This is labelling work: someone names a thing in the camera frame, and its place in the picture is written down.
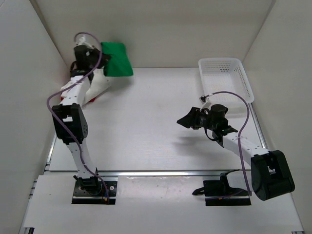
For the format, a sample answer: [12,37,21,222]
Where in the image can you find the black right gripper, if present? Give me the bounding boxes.
[177,108,216,131]

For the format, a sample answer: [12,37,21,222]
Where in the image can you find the green t shirt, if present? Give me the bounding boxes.
[101,42,134,77]

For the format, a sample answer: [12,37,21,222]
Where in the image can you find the white t shirt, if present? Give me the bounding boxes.
[59,68,113,105]

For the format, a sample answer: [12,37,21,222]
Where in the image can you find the red t shirt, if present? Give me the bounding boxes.
[60,97,96,105]

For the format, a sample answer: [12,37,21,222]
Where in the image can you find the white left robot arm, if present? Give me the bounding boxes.
[52,42,111,195]

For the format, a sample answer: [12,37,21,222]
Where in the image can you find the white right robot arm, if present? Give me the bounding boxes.
[177,104,295,201]

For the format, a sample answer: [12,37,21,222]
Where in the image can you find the white plastic basket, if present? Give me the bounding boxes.
[198,58,254,117]

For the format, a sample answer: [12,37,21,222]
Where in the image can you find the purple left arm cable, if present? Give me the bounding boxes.
[46,32,110,203]

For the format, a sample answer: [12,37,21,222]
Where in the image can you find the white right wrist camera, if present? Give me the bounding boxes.
[199,95,212,110]

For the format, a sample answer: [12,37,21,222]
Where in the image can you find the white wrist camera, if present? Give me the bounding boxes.
[199,95,212,110]
[75,35,94,48]

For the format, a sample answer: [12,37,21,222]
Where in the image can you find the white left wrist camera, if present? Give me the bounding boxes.
[75,35,94,48]

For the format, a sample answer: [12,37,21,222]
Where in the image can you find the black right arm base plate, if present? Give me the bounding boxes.
[203,180,251,207]

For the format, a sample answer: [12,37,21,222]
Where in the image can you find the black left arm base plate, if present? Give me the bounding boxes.
[72,180,117,205]

